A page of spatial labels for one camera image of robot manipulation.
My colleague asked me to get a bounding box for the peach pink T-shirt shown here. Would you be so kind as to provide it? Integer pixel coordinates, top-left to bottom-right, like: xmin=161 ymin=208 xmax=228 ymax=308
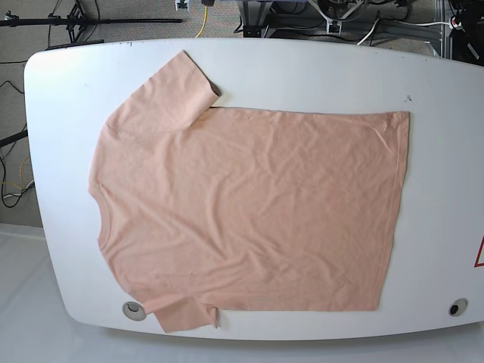
xmin=88 ymin=52 xmax=410 ymax=333

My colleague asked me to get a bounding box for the black tripod stand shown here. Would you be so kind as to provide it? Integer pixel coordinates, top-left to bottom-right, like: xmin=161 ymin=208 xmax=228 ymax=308
xmin=1 ymin=1 xmax=183 ymax=50

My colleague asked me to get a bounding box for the red triangle sticker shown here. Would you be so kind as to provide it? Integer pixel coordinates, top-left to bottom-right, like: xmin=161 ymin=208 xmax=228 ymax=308
xmin=474 ymin=238 xmax=484 ymax=268

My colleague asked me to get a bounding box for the left table cable grommet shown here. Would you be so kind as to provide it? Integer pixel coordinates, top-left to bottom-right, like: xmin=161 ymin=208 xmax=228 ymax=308
xmin=122 ymin=302 xmax=147 ymax=321

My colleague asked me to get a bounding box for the table cable grommet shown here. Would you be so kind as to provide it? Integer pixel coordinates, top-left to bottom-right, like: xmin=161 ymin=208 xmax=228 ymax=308
xmin=122 ymin=302 xmax=147 ymax=321
xmin=448 ymin=298 xmax=469 ymax=317

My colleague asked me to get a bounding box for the yellow cable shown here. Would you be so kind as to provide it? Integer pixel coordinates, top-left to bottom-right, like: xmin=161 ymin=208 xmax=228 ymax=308
xmin=195 ymin=0 xmax=215 ymax=39

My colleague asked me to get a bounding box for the white cable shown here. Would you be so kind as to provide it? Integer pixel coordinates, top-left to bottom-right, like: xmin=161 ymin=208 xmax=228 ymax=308
xmin=357 ymin=17 xmax=455 ymax=45

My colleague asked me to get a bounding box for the aluminium frame stand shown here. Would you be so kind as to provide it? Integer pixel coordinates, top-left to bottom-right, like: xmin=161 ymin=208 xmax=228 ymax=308
xmin=234 ymin=1 xmax=452 ymax=59

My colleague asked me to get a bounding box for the black floor cables left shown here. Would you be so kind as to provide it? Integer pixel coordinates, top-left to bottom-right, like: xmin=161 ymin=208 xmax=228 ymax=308
xmin=0 ymin=79 xmax=35 ymax=208

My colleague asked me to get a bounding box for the right table cable grommet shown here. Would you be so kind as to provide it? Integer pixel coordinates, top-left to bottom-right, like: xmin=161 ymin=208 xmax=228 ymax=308
xmin=448 ymin=298 xmax=469 ymax=317

